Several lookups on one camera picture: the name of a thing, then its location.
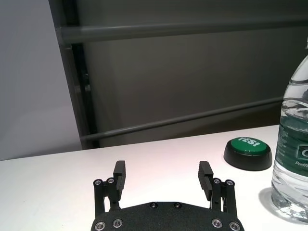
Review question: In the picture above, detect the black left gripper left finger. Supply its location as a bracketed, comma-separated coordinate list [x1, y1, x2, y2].
[93, 160, 127, 218]

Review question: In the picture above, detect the thick grey horizontal rail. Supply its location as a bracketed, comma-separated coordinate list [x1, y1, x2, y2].
[59, 19, 308, 44]

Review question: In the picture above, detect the thin grey horizontal rail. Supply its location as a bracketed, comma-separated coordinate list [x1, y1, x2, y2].
[80, 97, 284, 143]

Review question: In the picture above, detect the clear water bottle green label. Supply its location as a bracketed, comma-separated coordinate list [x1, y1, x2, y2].
[271, 36, 308, 223]

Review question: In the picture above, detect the dark vertical frame post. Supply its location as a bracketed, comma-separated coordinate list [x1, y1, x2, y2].
[49, 0, 100, 150]

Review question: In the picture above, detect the green YES button black base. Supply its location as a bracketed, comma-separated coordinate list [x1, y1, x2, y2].
[223, 136, 273, 172]

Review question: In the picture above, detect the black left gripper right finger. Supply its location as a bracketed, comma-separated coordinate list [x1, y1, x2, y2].
[197, 161, 238, 218]

